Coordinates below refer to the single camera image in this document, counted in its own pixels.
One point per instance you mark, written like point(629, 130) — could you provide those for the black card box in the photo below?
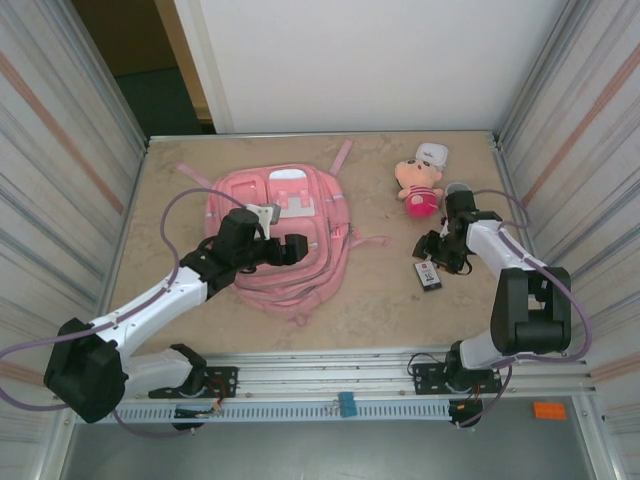
point(429, 277)

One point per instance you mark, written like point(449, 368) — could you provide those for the brown wooden door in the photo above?
point(125, 35)

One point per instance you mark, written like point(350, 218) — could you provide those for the blue binder clip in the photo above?
point(345, 402)

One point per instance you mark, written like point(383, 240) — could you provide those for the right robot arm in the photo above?
point(500, 245)

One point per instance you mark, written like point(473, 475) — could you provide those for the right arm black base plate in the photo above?
point(425, 372)

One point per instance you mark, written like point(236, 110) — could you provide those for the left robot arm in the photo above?
point(150, 305)

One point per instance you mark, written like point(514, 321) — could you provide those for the orange toy brick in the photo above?
point(550, 411)

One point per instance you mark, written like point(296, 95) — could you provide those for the aluminium table rail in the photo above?
point(325, 370)

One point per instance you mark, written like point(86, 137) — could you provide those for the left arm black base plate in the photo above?
point(225, 375)

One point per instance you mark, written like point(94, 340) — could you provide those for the pink school backpack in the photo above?
point(320, 200)

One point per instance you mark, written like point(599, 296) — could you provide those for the plush doll with white hat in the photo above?
point(420, 200)

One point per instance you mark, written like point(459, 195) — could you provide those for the grey cup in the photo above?
point(457, 186)

